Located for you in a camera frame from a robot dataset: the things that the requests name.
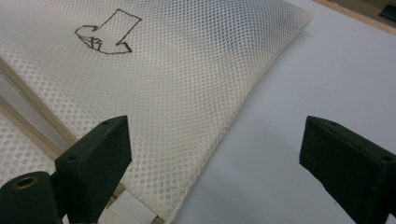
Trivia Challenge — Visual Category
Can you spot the white mesh laundry bag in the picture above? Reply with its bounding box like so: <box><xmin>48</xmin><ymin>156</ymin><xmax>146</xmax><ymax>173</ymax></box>
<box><xmin>0</xmin><ymin>0</ymin><xmax>316</xmax><ymax>224</ymax></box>

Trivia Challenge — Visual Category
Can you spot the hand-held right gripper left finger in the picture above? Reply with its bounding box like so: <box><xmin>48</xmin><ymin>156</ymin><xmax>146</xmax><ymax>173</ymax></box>
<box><xmin>50</xmin><ymin>115</ymin><xmax>134</xmax><ymax>224</ymax></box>

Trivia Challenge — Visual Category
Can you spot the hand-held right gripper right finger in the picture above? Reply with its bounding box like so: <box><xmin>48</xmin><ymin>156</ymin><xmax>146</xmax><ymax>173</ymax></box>
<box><xmin>298</xmin><ymin>115</ymin><xmax>396</xmax><ymax>224</ymax></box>

